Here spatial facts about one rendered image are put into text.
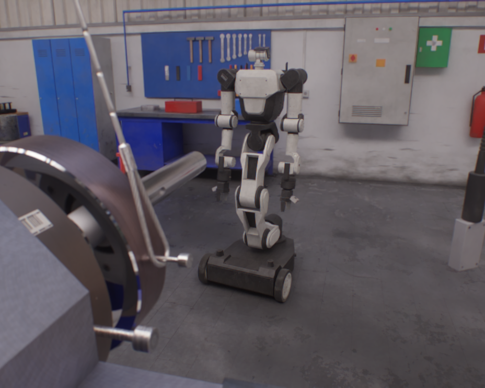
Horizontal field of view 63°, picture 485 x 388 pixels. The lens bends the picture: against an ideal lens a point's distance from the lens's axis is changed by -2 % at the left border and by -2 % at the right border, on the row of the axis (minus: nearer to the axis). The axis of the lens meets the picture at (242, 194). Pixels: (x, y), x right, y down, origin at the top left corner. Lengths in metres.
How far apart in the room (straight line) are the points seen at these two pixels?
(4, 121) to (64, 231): 3.78
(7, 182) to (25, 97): 6.80
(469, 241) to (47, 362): 0.95
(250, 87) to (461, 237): 1.66
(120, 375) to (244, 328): 1.97
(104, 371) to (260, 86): 2.14
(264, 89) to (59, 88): 4.20
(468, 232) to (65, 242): 0.88
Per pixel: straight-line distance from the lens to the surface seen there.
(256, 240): 2.68
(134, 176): 0.59
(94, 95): 5.90
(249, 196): 2.47
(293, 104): 2.42
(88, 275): 0.50
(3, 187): 0.51
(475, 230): 1.10
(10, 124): 4.26
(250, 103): 2.46
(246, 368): 2.10
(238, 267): 2.56
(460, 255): 1.10
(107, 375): 0.41
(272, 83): 2.41
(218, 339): 2.28
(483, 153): 1.06
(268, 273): 2.49
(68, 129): 6.21
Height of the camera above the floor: 1.37
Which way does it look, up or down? 17 degrees down
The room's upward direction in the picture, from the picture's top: straight up
